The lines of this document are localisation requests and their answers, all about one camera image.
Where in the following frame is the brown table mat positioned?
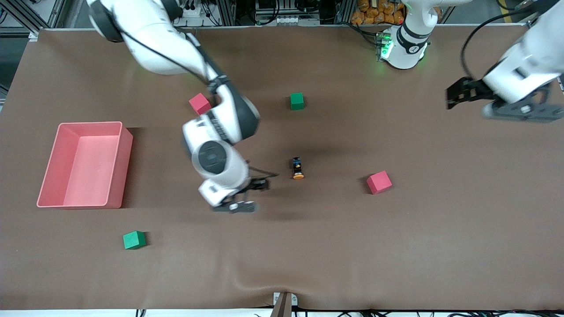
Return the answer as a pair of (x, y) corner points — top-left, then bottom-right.
(0, 24), (564, 311)

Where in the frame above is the pink foam cube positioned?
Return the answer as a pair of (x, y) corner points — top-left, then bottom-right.
(367, 170), (393, 195)
(189, 92), (213, 116)

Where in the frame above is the orange packets pile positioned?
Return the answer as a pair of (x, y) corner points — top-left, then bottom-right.
(351, 0), (406, 25)

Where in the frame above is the metal table edge clamp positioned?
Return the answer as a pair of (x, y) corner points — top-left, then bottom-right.
(272, 291), (299, 317)

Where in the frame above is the pink plastic bin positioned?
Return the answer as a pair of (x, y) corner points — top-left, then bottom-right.
(36, 122), (134, 209)

